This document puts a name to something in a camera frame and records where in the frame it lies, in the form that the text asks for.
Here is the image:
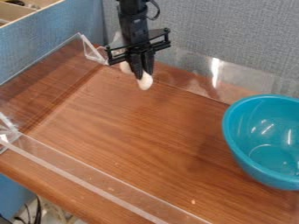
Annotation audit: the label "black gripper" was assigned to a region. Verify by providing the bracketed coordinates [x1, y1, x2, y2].
[107, 13, 171, 80]

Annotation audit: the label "white plush mushroom toy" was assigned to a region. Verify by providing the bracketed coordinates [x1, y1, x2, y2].
[119, 61, 154, 90]

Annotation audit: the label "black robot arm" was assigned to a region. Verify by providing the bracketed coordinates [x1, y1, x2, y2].
[106, 0, 171, 80]

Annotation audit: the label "blue plastic bowl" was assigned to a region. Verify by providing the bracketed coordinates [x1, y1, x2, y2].
[222, 94, 299, 191]

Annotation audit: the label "clear acrylic back barrier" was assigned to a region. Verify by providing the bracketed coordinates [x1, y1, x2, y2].
[154, 48, 299, 104]

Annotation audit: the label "clear acrylic barrier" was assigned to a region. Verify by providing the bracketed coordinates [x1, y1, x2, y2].
[0, 32, 83, 85]
[0, 112, 211, 224]
[154, 48, 299, 104]

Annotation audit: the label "clear acrylic left barrier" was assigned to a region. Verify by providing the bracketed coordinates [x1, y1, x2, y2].
[0, 32, 83, 85]

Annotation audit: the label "wooden shelf box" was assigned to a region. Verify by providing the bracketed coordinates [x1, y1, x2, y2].
[0, 0, 66, 29]

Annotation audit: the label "clear acrylic front barrier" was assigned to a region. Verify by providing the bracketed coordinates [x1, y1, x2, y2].
[0, 112, 211, 224]

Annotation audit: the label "clear acrylic corner bracket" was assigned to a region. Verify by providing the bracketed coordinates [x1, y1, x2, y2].
[79, 31, 125, 66]

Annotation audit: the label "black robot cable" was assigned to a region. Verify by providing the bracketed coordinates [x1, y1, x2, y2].
[146, 0, 162, 21]

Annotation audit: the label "black floor cables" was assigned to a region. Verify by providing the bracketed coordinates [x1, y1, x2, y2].
[0, 195, 44, 224]

